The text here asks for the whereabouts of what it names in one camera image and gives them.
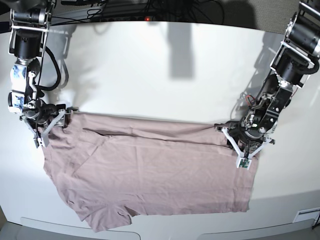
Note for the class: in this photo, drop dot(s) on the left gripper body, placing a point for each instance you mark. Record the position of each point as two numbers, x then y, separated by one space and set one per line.
253 133

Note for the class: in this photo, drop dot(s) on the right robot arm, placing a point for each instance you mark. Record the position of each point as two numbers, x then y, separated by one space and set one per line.
30 26

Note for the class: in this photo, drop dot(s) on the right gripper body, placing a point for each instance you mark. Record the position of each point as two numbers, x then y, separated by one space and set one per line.
43 117

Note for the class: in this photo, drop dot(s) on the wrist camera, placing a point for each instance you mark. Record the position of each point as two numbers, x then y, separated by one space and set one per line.
41 139
242 162

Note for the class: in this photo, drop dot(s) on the pink T-shirt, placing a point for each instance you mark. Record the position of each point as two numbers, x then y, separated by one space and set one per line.
109 169

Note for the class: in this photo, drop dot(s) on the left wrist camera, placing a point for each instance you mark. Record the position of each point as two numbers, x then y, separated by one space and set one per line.
242 162

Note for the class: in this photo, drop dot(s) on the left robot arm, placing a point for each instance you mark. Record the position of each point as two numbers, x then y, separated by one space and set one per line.
297 58

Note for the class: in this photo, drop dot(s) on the power strip with red light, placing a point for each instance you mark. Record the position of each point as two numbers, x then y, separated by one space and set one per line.
149 18

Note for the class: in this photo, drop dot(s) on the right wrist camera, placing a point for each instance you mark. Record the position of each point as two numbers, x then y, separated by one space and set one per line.
41 139

